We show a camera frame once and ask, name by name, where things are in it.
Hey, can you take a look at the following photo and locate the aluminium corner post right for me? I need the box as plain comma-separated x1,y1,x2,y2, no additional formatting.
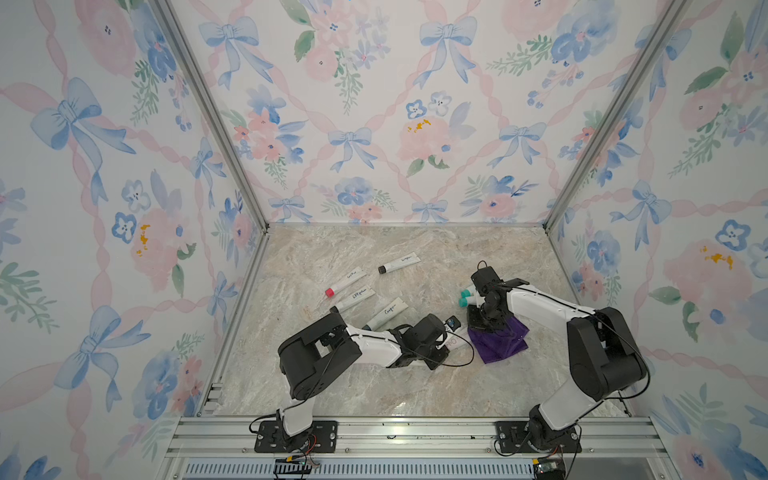
543,0,690,234

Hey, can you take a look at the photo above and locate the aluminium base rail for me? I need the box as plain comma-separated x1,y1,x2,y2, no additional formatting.
156,416,680,479

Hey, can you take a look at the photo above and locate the aluminium corner post left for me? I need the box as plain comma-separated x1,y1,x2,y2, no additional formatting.
148,0,269,234

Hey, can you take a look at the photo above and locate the white tube black cap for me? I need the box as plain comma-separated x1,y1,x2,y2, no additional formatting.
378,253,421,275

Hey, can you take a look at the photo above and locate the purple cloth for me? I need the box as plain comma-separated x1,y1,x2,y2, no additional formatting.
468,317,529,364

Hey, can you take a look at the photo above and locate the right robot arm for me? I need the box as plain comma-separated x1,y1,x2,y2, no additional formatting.
471,266,650,450

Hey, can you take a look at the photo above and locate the white tube centre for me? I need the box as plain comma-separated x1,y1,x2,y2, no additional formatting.
362,297,409,331

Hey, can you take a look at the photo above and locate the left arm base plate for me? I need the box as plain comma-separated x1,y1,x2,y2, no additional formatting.
254,420,339,454

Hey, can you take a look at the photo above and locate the aluminium corner post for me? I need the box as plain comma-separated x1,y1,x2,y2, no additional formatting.
543,0,690,234
148,0,269,234

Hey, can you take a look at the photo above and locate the white tube pink cap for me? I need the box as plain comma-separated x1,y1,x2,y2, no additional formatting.
442,329,471,352
325,267,367,298

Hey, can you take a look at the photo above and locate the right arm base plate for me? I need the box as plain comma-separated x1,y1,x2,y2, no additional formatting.
494,420,582,455

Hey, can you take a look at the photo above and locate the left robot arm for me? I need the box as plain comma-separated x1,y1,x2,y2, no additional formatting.
277,310,461,438

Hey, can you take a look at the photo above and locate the white tube grey cap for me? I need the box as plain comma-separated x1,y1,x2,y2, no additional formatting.
459,296,483,308

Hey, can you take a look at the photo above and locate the white tube dark cap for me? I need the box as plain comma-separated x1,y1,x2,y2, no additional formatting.
330,286,376,313

